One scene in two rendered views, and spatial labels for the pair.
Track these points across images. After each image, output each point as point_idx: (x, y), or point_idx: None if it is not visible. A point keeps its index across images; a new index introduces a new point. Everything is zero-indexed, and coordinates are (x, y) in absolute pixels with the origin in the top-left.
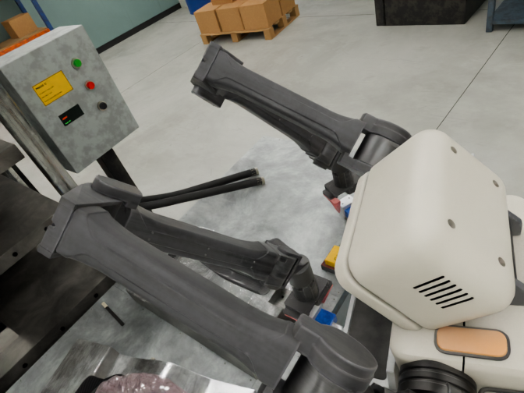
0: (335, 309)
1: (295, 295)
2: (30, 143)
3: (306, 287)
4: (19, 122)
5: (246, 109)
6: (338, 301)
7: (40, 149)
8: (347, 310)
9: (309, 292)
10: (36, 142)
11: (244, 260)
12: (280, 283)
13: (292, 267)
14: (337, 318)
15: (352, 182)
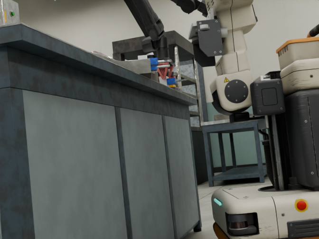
0: (173, 92)
1: (160, 54)
2: (1, 11)
3: (166, 47)
4: (2, 0)
5: (131, 4)
6: (173, 89)
7: (3, 17)
8: (172, 133)
9: (167, 51)
10: (3, 13)
11: (149, 6)
12: (159, 30)
13: (161, 33)
14: (169, 125)
15: (168, 70)
